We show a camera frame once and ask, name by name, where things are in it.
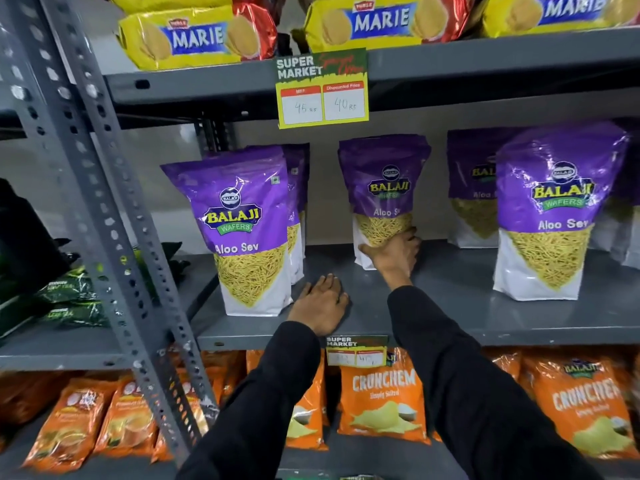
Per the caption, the row of orange chip packets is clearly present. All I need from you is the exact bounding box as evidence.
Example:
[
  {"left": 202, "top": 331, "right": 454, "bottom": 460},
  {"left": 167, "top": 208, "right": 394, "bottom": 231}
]
[{"left": 199, "top": 347, "right": 640, "bottom": 461}]

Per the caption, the yellow green price tag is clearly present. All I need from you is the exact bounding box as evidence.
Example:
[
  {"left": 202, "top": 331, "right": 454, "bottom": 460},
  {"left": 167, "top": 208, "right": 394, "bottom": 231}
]
[
  {"left": 325, "top": 335, "right": 389, "bottom": 369},
  {"left": 275, "top": 48, "right": 371, "bottom": 130}
]

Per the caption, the dark green snack packet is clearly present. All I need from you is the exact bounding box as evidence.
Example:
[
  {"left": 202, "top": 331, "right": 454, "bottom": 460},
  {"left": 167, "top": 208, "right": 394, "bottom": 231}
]
[
  {"left": 132, "top": 242, "right": 191, "bottom": 298},
  {"left": 37, "top": 267, "right": 99, "bottom": 305},
  {"left": 39, "top": 299, "right": 110, "bottom": 329}
]

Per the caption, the person's left hand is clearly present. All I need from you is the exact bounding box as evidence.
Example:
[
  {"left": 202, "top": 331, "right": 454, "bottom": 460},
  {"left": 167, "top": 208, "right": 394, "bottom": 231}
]
[{"left": 287, "top": 273, "right": 350, "bottom": 337}]

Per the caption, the purple Aloo Sev bag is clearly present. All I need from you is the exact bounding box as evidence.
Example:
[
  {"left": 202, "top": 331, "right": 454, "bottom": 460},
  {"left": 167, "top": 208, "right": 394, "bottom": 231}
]
[
  {"left": 493, "top": 121, "right": 630, "bottom": 302},
  {"left": 338, "top": 134, "right": 432, "bottom": 271}
]

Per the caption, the person's right forearm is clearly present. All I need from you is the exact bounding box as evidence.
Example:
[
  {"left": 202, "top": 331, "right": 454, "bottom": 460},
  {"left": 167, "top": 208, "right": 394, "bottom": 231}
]
[{"left": 382, "top": 277, "right": 603, "bottom": 480}]

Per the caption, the person's right hand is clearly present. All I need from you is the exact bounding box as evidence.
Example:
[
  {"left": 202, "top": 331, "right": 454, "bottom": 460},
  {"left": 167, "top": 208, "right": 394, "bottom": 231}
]
[{"left": 358, "top": 226, "right": 423, "bottom": 291}]

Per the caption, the group of dark orange packets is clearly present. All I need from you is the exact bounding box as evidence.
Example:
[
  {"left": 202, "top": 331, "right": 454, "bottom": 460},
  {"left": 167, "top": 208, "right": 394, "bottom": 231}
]
[{"left": 0, "top": 369, "right": 211, "bottom": 473}]

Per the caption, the person's left forearm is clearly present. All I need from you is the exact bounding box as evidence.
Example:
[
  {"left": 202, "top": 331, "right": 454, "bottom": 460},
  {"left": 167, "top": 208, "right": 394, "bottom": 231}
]
[{"left": 175, "top": 320, "right": 322, "bottom": 480}]

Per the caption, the grey metal shelf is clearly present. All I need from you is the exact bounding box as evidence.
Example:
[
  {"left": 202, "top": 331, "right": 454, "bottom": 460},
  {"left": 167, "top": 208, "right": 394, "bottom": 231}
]
[{"left": 0, "top": 0, "right": 640, "bottom": 480}]

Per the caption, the stack of yellow biscuit packets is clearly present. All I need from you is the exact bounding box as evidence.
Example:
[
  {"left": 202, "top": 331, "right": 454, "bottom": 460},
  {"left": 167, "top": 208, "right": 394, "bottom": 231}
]
[{"left": 107, "top": 0, "right": 640, "bottom": 71}]

